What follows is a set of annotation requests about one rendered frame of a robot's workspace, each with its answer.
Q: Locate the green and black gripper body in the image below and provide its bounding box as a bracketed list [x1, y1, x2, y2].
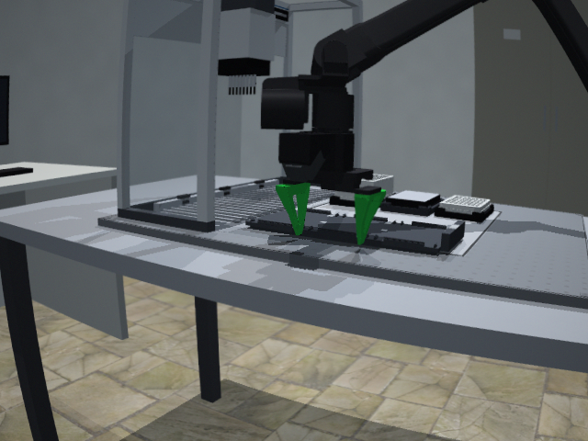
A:
[283, 168, 381, 195]

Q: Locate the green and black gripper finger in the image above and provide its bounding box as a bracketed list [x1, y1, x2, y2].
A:
[276, 183, 311, 235]
[355, 189, 386, 245]

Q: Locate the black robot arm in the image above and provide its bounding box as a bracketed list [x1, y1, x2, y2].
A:
[261, 0, 588, 183]

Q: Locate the white deep-well block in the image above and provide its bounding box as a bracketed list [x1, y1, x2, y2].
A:
[334, 174, 394, 201]

